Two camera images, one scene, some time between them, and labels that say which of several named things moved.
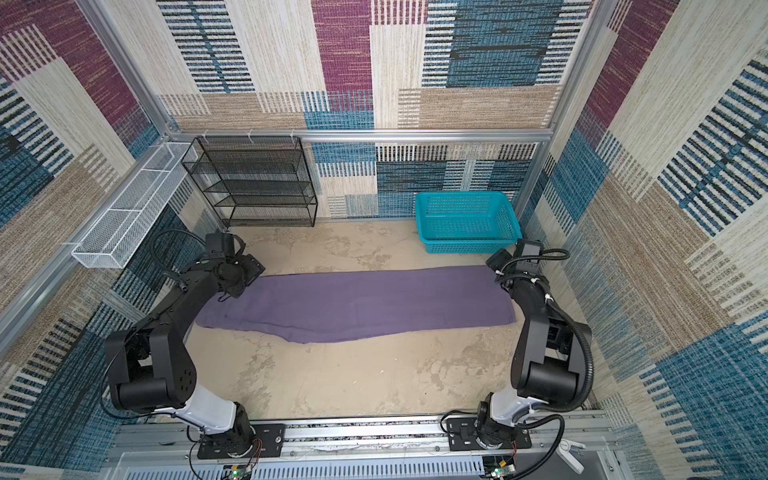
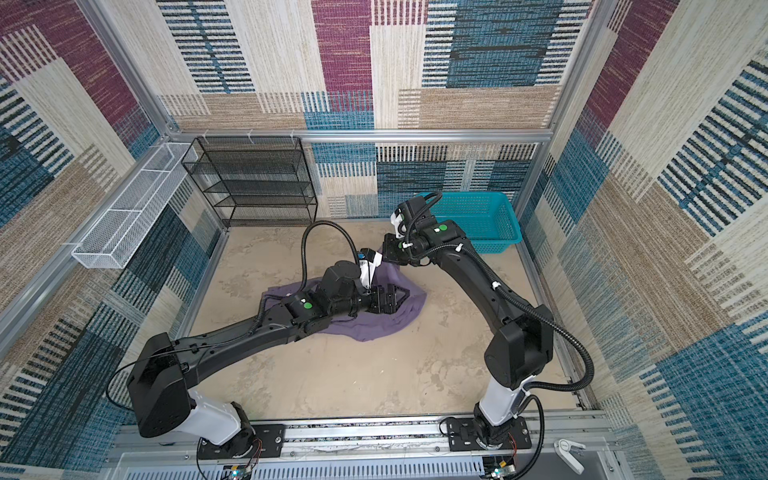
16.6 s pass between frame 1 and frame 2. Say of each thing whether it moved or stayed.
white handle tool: stayed
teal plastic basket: stayed
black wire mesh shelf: stayed
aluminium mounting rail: stayed
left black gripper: moved
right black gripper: moved
